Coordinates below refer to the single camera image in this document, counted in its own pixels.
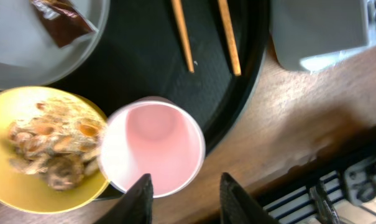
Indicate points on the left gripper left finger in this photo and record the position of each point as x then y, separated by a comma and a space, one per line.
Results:
135, 207

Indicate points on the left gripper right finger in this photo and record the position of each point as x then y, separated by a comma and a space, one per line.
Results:
238, 207

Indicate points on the pink plastic cup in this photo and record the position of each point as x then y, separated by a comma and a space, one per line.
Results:
152, 136

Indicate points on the food scraps pile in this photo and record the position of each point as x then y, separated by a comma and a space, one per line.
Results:
59, 142

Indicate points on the yellow bowl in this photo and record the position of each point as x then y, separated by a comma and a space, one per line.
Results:
30, 193

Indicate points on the grey ceramic plate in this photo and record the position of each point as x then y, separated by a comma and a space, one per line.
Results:
29, 56

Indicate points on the brown snack wrapper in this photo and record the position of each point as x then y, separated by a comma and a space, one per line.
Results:
63, 22

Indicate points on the wooden chopstick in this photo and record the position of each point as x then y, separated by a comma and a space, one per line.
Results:
180, 21
230, 39

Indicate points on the grey plastic dishwasher rack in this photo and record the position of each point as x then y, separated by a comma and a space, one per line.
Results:
311, 35

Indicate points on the black round serving tray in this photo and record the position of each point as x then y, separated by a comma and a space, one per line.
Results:
140, 55

